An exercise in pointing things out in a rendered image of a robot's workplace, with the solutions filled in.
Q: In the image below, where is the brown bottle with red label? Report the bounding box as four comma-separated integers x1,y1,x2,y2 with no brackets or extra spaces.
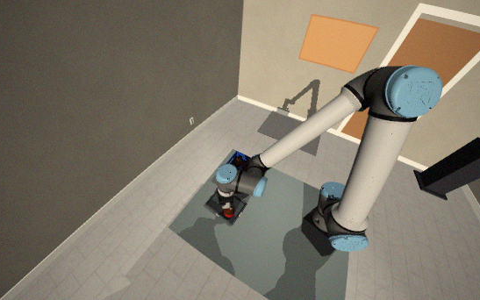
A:
224,207,234,218

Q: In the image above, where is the blue divided crate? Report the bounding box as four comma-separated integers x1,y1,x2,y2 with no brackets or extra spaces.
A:
226,151,251,170

